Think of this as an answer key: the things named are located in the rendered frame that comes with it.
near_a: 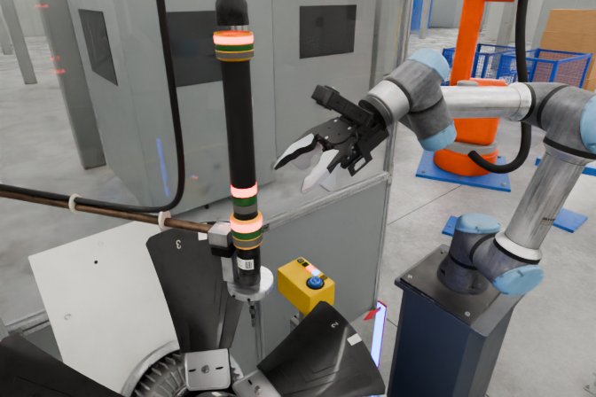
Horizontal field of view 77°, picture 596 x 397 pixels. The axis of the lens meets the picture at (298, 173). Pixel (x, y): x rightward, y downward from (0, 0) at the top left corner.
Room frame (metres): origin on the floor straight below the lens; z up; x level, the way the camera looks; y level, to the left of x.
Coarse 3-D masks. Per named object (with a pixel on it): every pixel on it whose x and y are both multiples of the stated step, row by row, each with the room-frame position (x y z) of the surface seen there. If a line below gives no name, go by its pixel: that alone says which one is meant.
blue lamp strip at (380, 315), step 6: (378, 306) 0.67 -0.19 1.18; (378, 312) 0.67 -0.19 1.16; (384, 312) 0.66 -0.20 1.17; (378, 318) 0.67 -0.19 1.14; (378, 324) 0.67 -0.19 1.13; (378, 330) 0.66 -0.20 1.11; (378, 336) 0.66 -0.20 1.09; (372, 342) 0.67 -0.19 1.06; (378, 342) 0.66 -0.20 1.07; (372, 348) 0.67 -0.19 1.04; (378, 348) 0.66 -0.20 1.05; (372, 354) 0.67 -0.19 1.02; (378, 354) 0.66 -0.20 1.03; (372, 396) 0.66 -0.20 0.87
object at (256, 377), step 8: (248, 376) 0.48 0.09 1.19; (256, 376) 0.49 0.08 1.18; (264, 376) 0.49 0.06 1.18; (240, 384) 0.47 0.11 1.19; (248, 384) 0.47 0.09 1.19; (256, 384) 0.47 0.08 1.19; (264, 384) 0.47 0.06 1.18; (240, 392) 0.45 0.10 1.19; (248, 392) 0.45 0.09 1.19; (264, 392) 0.45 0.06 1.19; (272, 392) 0.45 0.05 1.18
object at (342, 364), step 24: (312, 312) 0.64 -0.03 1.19; (336, 312) 0.65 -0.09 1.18; (288, 336) 0.58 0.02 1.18; (312, 336) 0.58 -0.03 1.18; (336, 336) 0.59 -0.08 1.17; (264, 360) 0.52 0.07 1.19; (288, 360) 0.52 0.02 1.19; (312, 360) 0.52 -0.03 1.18; (336, 360) 0.53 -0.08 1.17; (360, 360) 0.55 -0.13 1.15; (288, 384) 0.47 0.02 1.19; (312, 384) 0.47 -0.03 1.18; (336, 384) 0.48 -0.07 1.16; (360, 384) 0.50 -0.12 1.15; (384, 384) 0.51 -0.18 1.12
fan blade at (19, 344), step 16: (16, 336) 0.36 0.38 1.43; (0, 352) 0.35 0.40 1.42; (16, 352) 0.35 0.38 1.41; (32, 352) 0.36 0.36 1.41; (0, 368) 0.34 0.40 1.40; (16, 368) 0.35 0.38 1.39; (32, 368) 0.35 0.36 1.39; (48, 368) 0.35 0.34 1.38; (64, 368) 0.36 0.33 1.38; (0, 384) 0.33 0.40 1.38; (16, 384) 0.34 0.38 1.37; (32, 384) 0.34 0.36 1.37; (48, 384) 0.34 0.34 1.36; (64, 384) 0.35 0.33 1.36; (80, 384) 0.35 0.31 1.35; (96, 384) 0.36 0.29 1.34
